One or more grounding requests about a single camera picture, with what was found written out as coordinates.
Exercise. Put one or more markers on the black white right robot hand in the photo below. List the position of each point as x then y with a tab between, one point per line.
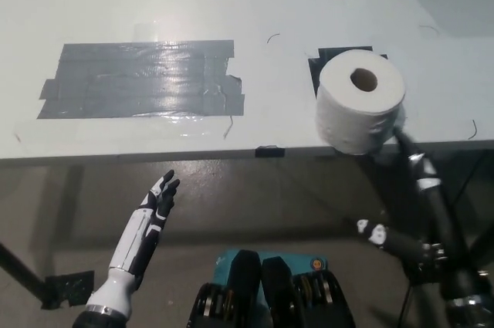
444	227

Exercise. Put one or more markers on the grey duct tape patch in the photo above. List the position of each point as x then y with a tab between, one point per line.
135	81

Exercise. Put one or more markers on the clear tape sheet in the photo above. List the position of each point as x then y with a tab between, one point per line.
116	127

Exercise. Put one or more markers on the white toilet paper roll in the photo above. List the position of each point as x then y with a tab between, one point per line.
347	119

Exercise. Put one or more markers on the black teal robot torso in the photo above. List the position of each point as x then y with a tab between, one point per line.
270	289

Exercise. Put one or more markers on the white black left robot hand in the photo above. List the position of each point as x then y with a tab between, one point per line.
127	243

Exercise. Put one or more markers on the black tape square patch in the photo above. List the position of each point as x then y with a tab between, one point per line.
320	59

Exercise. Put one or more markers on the black table leg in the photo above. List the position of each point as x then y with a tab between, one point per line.
23	270

